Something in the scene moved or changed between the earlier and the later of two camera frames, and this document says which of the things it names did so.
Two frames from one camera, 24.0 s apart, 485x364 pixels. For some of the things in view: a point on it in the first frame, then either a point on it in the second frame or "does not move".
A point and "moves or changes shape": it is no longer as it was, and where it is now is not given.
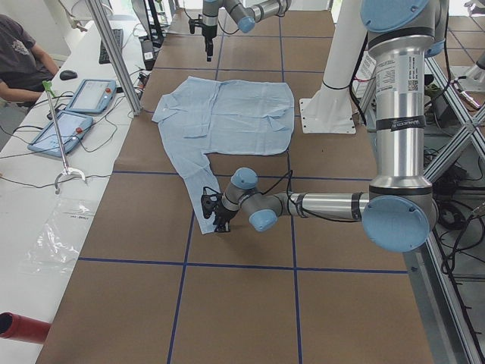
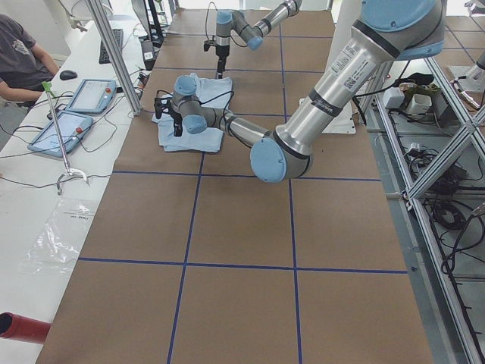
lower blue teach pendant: [73, 127] does not move
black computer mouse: [67, 74] does not move
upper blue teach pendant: [92, 95] does not move
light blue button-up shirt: [230, 117] moves or changes shape
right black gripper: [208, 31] to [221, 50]
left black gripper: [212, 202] to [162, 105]
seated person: [25, 70] does not move
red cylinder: [21, 327] does not move
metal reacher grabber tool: [48, 86] does not move
